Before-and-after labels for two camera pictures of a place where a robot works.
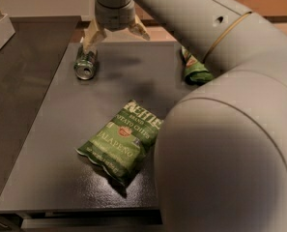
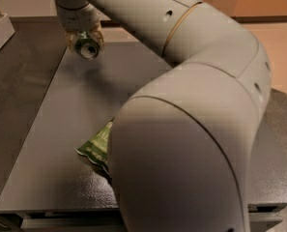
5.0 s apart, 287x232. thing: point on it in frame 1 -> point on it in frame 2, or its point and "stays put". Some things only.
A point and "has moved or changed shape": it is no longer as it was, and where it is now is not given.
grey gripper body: x=114 y=17 -> x=77 y=18
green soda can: x=85 y=64 has moved or changed shape
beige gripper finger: x=93 y=36 -> x=71 y=40
